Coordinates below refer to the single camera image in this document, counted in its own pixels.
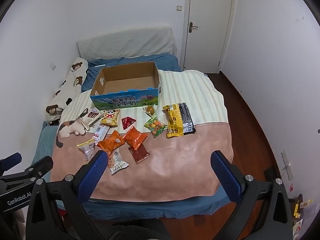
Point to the brown stick biscuit packet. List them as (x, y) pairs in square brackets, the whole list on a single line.
[(88, 118)]

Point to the green fruit candy packet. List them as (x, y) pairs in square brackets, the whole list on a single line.
[(155, 127)]

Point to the braised egg packet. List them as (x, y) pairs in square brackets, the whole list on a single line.
[(150, 110)]

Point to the blue bed sheet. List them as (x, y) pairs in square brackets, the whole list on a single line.
[(150, 210)]

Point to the white door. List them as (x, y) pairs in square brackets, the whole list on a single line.
[(210, 30)]

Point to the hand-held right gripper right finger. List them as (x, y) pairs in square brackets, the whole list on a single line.
[(225, 177)]

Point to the orange snack packet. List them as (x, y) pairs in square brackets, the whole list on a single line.
[(111, 142), (135, 137)]

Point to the small clutter with yellow tags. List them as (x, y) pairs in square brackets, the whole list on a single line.
[(301, 210)]

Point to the cardboard box blue front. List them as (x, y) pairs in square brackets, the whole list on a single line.
[(125, 80)]

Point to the dark red snack packet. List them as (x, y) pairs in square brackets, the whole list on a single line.
[(140, 155)]

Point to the bear print long pillow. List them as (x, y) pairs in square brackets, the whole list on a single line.
[(72, 85)]

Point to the grey wall outlet plate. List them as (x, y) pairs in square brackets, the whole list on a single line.
[(287, 165)]

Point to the red white barcode snack packet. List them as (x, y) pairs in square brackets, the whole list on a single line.
[(100, 132)]

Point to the calico cat plush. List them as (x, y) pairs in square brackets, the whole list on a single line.
[(70, 128)]

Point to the cream striped pink blanket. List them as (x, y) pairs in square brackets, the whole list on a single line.
[(175, 160)]

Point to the red triangular snack packet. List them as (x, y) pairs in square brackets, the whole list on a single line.
[(128, 122)]

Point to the person's dark pants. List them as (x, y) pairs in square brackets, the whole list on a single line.
[(135, 231)]

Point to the black snack packet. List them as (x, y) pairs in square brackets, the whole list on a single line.
[(188, 120)]

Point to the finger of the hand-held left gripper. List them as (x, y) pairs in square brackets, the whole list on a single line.
[(41, 167), (11, 161)]

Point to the grey headboard cushion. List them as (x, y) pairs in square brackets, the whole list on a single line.
[(125, 42)]

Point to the clear gold snack packet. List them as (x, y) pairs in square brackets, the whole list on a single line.
[(86, 150)]

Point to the yellow panda snack packet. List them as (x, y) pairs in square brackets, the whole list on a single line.
[(110, 117)]

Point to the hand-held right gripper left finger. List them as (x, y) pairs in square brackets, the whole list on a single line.
[(92, 177)]

